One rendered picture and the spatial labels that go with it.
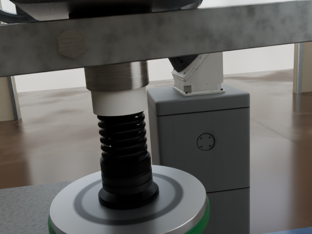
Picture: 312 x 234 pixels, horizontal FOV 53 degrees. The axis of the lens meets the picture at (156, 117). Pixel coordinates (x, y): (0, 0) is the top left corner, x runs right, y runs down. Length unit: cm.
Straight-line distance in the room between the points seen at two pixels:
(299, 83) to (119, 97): 581
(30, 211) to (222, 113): 93
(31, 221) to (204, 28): 39
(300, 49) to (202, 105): 485
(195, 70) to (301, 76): 488
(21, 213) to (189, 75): 92
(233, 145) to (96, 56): 110
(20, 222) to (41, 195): 9
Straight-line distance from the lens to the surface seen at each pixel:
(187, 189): 45
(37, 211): 58
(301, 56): 607
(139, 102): 38
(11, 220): 57
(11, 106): 557
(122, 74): 36
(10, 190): 68
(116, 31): 34
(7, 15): 56
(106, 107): 38
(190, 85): 132
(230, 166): 141
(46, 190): 65
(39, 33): 34
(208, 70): 134
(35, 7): 33
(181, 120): 129
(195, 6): 147
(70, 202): 46
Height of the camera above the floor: 108
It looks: 14 degrees down
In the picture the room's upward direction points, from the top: 4 degrees counter-clockwise
